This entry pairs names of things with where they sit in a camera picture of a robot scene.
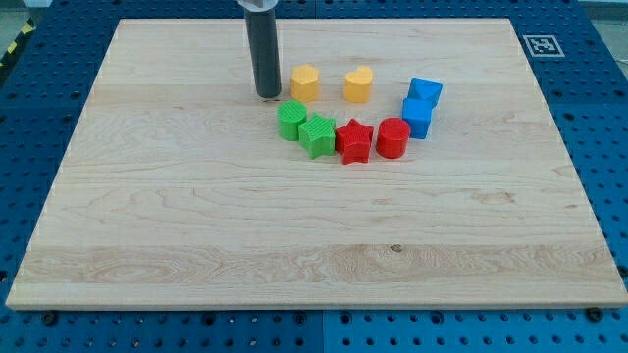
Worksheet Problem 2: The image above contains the red cylinder block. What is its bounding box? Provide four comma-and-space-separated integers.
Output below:
376, 117, 410, 159

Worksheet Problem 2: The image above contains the green cylinder block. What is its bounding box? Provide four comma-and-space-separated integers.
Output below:
277, 100, 307, 141

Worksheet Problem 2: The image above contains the yellow heart block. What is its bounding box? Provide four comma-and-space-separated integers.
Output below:
343, 66, 374, 103

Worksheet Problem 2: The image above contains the light wooden board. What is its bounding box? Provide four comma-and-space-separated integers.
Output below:
7, 19, 627, 311

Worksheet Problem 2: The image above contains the black board bolt left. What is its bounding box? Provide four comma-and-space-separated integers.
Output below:
41, 311, 58, 327

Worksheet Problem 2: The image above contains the black board bolt right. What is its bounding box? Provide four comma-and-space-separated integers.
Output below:
585, 307, 604, 323

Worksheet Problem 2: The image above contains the white fiducial marker tag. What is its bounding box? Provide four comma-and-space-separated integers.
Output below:
523, 34, 564, 58

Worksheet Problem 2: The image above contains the grey rod mount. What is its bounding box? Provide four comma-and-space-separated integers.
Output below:
237, 0, 276, 11

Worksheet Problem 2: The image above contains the yellow hexagon block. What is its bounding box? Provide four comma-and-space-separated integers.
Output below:
290, 64, 320, 103

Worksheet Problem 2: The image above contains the black board bolt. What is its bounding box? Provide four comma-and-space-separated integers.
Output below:
585, 307, 604, 323
41, 311, 58, 327

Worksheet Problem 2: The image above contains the blue cube block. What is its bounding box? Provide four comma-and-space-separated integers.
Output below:
401, 98, 433, 139

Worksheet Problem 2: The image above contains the red star block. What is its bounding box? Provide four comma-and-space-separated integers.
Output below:
335, 119, 374, 165

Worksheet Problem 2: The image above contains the green star block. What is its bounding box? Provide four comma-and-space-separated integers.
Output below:
298, 113, 336, 159

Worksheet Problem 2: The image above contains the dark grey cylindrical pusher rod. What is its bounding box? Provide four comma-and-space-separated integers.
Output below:
244, 9, 282, 98

